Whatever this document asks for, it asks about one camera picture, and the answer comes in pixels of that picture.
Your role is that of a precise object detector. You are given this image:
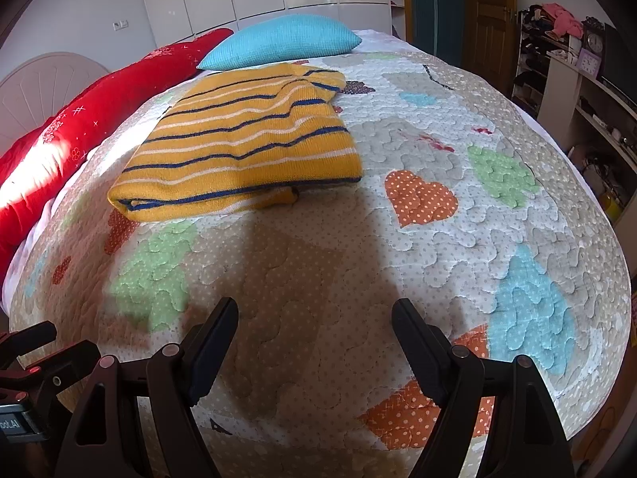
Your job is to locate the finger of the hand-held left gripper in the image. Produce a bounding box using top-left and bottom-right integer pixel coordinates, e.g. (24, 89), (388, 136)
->
(0, 321), (58, 359)
(0, 341), (103, 409)

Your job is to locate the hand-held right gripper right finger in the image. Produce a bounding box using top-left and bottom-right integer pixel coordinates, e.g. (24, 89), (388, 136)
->
(391, 298), (576, 478)

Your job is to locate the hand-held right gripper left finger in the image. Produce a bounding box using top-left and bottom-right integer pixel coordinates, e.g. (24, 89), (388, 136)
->
(54, 297), (240, 478)

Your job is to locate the yellow striped knit sweater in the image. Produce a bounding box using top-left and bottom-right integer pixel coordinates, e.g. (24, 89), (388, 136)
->
(107, 63), (362, 222)

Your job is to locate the pink clothes pile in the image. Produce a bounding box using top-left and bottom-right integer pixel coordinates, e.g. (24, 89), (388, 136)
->
(541, 2), (584, 39)

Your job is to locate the patchwork heart quilt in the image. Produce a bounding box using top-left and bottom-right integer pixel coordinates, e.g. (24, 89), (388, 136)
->
(10, 50), (634, 478)

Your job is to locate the red patterned long pillow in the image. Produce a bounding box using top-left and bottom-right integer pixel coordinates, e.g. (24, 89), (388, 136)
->
(0, 28), (234, 261)

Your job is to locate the yellow bottle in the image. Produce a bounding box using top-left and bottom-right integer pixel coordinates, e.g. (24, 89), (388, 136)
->
(597, 184), (624, 221)

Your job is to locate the white fan-shaped headboard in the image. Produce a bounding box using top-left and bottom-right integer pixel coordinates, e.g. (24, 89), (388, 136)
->
(0, 51), (117, 147)

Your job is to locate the white shelf unit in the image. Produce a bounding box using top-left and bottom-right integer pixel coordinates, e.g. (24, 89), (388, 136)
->
(540, 51), (637, 232)

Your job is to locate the dark shoe rack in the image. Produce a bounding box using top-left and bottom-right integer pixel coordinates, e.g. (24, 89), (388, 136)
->
(512, 9), (584, 116)

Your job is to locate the white bed sheet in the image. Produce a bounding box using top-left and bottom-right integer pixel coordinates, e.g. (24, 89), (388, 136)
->
(356, 29), (429, 55)

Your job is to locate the turquoise knit pillow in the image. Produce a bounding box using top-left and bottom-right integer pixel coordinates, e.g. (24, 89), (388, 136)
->
(196, 14), (362, 71)

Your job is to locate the purple square clock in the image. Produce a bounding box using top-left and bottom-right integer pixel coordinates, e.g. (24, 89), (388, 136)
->
(577, 50), (604, 78)

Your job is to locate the brown wooden door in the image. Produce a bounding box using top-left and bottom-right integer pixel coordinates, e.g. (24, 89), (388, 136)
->
(470, 0), (518, 93)

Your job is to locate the dark teal curtain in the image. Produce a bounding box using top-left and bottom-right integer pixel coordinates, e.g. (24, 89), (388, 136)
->
(408, 0), (471, 67)

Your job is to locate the dark ornate mantel clock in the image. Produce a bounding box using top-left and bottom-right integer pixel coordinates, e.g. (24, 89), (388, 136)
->
(582, 16), (606, 55)

